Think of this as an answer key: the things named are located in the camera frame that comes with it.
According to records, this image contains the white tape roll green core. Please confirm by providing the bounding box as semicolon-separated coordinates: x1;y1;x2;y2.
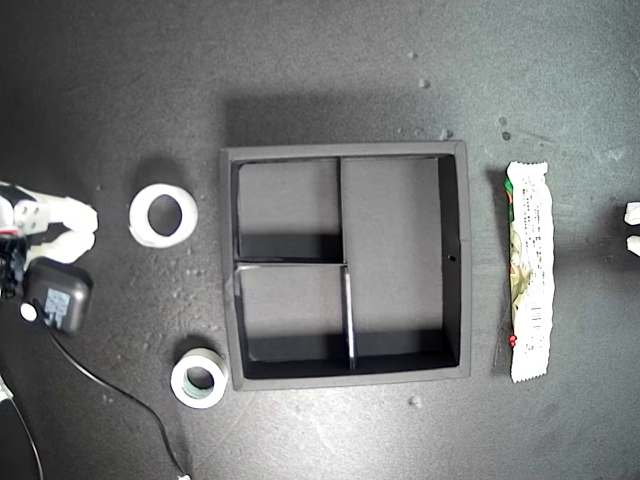
170;347;229;410

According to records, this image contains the snack bar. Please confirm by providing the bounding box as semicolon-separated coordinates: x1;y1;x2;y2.
501;160;557;385

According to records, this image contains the black tray with wells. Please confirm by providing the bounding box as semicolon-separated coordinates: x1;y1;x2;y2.
219;140;474;393

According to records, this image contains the plain white tape roll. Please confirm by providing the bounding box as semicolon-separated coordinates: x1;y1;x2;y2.
128;183;199;248

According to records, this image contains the black camera cable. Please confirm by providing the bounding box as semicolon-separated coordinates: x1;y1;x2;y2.
29;319;194;480

